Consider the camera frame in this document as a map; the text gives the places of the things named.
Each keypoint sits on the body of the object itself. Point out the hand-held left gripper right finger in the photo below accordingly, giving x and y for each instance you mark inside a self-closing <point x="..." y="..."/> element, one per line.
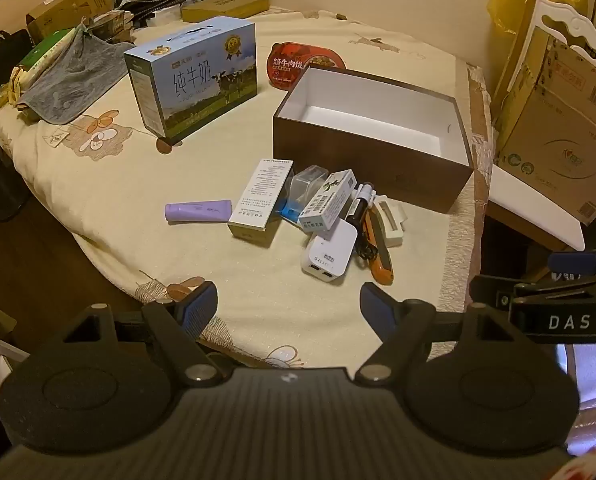
<point x="375" y="306"/>

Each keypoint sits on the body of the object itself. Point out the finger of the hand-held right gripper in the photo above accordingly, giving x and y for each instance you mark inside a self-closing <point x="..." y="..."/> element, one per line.
<point x="493" y="291"/>
<point x="573" y="261"/>

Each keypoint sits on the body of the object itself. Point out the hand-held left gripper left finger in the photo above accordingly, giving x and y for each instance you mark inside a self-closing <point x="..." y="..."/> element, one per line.
<point x="203" y="301"/>

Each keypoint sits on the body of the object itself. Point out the white wifi repeater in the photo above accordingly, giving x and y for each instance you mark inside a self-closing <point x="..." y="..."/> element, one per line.
<point x="328" y="254"/>

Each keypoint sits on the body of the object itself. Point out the white tall printed carton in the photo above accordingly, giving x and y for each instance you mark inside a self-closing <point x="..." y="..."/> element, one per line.
<point x="260" y="195"/>

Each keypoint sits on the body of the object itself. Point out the blue tube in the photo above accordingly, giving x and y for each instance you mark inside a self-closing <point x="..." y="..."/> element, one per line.
<point x="290" y="211"/>

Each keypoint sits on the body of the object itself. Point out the brown storage box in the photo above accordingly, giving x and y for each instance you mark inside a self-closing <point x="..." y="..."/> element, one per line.
<point x="358" y="170"/>

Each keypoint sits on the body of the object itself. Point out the orange utility knife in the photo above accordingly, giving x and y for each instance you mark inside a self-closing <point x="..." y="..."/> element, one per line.
<point x="381" y="261"/>

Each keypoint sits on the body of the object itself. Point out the white box lid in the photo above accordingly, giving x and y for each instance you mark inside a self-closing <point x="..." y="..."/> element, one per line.
<point x="528" y="205"/>

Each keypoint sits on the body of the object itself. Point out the small white case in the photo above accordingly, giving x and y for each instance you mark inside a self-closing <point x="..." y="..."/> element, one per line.
<point x="394" y="226"/>

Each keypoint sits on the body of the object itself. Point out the purple tube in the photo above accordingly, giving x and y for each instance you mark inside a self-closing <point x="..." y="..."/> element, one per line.
<point x="197" y="211"/>

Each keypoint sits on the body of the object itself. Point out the small green white medicine box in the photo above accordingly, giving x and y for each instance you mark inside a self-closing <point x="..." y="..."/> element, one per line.
<point x="328" y="200"/>

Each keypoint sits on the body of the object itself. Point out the large printed cardboard box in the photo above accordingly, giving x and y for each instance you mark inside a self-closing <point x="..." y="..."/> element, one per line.
<point x="563" y="135"/>

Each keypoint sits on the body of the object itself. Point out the cream printed tablecloth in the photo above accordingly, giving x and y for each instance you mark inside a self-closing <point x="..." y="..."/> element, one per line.
<point x="127" y="185"/>

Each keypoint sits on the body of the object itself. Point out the clear plastic container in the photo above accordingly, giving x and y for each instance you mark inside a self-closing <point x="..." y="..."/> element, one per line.
<point x="308" y="180"/>

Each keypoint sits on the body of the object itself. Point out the red white printed packet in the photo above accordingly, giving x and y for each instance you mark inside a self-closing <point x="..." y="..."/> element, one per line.
<point x="583" y="466"/>

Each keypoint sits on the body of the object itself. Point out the blue milk carton box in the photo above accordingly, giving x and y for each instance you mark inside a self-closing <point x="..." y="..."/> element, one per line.
<point x="192" y="85"/>

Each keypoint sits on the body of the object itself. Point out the flat cardboard sheet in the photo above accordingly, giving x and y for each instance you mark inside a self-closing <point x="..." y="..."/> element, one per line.
<point x="518" y="50"/>

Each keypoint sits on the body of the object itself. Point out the white chair back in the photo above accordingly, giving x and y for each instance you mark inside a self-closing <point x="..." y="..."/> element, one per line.
<point x="585" y="36"/>

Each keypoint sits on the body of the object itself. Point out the grey towel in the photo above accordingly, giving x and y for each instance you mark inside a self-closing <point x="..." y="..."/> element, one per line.
<point x="72" y="75"/>

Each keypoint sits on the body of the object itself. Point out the olive flat box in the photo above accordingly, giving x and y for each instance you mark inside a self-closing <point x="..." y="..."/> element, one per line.
<point x="222" y="7"/>

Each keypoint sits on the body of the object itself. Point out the green package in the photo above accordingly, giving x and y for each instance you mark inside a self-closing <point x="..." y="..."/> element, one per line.
<point x="36" y="56"/>

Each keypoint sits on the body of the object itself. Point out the brown cardboard box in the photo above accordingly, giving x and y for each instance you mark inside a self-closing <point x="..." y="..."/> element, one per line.
<point x="62" y="2"/>

